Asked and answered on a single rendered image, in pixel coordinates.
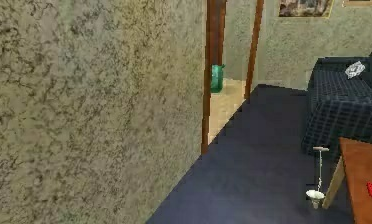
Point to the dark blue checked sofa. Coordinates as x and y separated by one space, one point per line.
340 110

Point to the gold framed picture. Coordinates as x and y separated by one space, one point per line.
304 7

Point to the white crumpled cloth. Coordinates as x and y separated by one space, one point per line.
354 69

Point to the brown wooden table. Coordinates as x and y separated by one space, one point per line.
360 173

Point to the brown wooden door frame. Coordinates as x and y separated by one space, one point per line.
214 50

